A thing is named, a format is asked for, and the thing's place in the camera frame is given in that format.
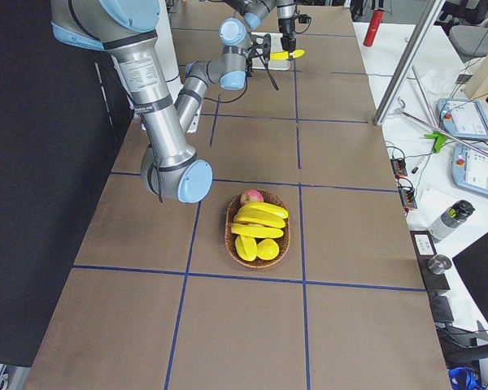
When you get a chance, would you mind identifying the red pink apple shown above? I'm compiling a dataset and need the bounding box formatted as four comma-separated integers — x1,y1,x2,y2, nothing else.
240,188,264,206

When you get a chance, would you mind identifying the orange black connector box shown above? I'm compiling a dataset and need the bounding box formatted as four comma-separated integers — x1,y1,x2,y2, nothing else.
390,158,407,178

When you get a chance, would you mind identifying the white bear tray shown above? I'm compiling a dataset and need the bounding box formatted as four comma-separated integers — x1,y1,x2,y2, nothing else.
251,32,291,71

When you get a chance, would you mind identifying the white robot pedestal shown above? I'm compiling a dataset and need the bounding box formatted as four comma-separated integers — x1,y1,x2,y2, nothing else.
137,0,203,133

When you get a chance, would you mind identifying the blue teach pendant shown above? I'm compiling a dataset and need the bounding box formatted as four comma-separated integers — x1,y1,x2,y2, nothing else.
451,144,488,197
436,98,488,141

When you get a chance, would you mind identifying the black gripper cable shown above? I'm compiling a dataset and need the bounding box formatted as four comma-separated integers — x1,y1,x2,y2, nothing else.
203,40,281,104

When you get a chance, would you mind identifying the yellow banana bunch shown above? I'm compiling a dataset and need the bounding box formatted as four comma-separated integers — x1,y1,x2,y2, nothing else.
233,214,286,228
230,223,284,239
238,202,289,219

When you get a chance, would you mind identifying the small metal cup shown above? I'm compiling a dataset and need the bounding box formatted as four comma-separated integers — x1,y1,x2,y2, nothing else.
427,253,452,275

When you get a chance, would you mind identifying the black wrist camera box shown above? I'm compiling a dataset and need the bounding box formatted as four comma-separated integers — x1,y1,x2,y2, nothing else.
298,14,312,24

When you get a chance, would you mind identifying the black monitor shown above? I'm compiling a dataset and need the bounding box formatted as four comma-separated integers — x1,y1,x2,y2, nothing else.
454,232,488,322

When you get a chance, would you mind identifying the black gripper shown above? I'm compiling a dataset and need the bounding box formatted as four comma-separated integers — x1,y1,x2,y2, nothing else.
278,16,296,50
246,32,271,72

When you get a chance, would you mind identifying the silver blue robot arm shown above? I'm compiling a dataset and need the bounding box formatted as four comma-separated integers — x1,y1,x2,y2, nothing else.
50,1,276,203
223,0,296,53

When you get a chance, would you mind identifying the woven wicker basket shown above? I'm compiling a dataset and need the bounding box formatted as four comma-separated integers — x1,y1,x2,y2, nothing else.
224,188,290,269

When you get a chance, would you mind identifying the red cylinder bottle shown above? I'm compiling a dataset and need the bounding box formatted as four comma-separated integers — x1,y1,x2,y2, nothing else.
363,9,385,47

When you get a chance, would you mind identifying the aluminium frame post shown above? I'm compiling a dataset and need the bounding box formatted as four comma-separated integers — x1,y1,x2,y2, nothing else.
373,0,445,126

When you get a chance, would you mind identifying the blue teach pendant near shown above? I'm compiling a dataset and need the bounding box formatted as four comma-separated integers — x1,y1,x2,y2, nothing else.
451,144,488,197

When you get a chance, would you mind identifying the grey water bottle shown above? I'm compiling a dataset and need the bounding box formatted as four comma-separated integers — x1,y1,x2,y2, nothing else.
428,200,475,243

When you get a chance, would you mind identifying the blue teach pendant far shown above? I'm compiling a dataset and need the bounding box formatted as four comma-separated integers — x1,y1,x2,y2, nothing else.
436,98,488,141

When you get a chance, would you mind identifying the green clamp tool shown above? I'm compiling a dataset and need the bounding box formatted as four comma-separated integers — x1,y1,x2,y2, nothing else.
424,131,448,154

